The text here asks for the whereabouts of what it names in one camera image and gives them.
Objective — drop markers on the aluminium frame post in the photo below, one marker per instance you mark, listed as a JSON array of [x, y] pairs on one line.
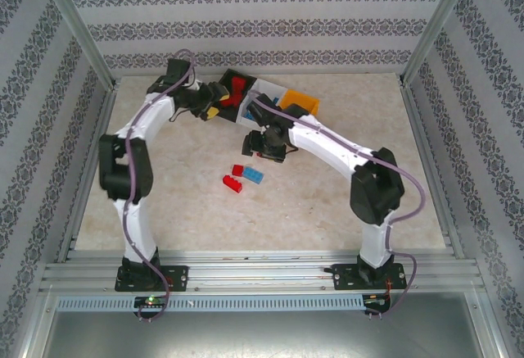
[[78, 26], [440, 26]]

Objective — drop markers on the yellow plastic bin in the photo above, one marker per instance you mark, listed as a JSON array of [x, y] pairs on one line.
[[303, 98]]

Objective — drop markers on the red six-stud lego brick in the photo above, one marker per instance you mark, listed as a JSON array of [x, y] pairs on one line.
[[238, 87]]

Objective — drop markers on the long red lego brick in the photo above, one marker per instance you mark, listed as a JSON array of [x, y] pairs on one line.
[[232, 183]]

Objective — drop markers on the black plastic bin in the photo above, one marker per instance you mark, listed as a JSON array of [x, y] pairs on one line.
[[227, 116]]

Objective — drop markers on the rounded red lego piece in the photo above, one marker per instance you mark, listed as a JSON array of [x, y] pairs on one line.
[[231, 101]]

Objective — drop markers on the blue lego brick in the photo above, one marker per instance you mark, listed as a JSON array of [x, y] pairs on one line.
[[276, 99], [253, 175], [248, 115]]

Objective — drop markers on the aluminium side rail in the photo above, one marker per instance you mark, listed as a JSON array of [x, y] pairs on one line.
[[418, 128], [88, 169]]

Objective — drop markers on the small red lego brick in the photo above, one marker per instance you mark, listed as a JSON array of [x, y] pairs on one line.
[[237, 169]]

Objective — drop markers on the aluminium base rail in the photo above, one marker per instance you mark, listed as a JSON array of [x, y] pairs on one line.
[[262, 272]]

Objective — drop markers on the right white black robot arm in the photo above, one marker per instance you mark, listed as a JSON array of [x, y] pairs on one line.
[[323, 145]]

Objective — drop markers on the small circuit board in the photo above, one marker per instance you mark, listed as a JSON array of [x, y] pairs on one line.
[[374, 300], [149, 301]]

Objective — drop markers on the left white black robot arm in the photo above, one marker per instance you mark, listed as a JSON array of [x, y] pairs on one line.
[[135, 231]]

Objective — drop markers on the white plastic bin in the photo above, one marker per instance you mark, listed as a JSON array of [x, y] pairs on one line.
[[266, 87]]

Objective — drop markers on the grey metal sheet tray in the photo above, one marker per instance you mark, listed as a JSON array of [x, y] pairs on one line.
[[262, 337]]

